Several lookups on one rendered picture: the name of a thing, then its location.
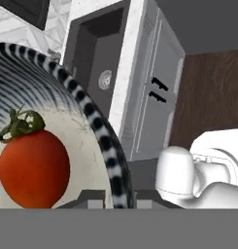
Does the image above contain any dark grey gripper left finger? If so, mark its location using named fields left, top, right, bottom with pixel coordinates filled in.
left=54, top=189, right=107, bottom=210

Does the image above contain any dark grey sink basin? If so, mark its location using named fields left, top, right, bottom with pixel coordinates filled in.
left=62, top=0, right=133, bottom=122

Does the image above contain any grey cupboard door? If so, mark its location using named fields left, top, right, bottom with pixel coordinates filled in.
left=136, top=7, right=187, bottom=95
left=119, top=82, right=181, bottom=162

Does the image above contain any grey sink tap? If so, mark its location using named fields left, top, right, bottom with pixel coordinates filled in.
left=47, top=48, right=62, bottom=64

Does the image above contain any white bowl with black-checked rim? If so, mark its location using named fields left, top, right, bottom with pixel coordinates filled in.
left=0, top=41, right=136, bottom=210

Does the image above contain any red tomato with green stem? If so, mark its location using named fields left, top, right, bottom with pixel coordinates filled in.
left=0, top=105, right=72, bottom=209

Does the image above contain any dark wall fitting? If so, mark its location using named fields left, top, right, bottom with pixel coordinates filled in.
left=0, top=0, right=51, bottom=32

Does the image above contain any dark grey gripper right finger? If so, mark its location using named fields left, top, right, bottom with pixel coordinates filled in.
left=133, top=189, right=185, bottom=210

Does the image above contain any black cupboard door handle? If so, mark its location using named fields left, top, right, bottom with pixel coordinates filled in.
left=151, top=76, right=169, bottom=92
left=148, top=90, right=168, bottom=104

